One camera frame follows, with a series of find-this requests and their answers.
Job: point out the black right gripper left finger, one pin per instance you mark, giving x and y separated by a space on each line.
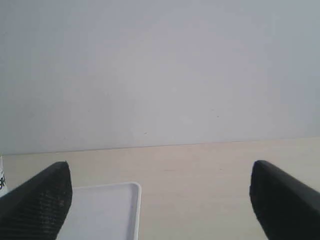
37 209

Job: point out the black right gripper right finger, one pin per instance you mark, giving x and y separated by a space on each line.
286 208

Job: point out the clear plastic drink bottle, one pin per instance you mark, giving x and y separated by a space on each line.
3 185

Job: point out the white plastic tray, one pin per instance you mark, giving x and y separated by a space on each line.
103 212

